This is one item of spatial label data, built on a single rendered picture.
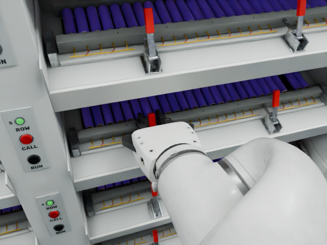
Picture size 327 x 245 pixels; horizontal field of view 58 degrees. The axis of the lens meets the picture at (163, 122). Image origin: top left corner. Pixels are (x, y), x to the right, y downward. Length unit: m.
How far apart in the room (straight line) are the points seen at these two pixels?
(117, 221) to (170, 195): 0.38
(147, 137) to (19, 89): 0.19
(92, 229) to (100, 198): 0.07
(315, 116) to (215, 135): 0.25
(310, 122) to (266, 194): 0.53
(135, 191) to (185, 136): 0.30
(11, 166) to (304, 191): 0.43
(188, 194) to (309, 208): 0.13
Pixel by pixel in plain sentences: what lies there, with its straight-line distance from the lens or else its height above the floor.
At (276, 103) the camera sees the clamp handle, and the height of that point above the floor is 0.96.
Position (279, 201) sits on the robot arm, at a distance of 0.23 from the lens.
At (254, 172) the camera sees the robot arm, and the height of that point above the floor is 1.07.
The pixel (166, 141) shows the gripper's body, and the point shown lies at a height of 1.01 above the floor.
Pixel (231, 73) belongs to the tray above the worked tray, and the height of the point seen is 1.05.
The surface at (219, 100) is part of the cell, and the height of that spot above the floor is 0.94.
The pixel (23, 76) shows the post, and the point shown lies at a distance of 0.44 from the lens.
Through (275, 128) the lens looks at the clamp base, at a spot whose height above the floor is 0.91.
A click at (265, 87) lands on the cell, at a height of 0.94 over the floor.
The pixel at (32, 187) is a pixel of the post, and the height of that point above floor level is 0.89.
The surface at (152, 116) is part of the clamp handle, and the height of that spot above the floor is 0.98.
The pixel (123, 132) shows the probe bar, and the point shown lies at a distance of 0.59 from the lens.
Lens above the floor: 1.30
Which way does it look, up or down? 37 degrees down
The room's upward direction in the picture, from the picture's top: straight up
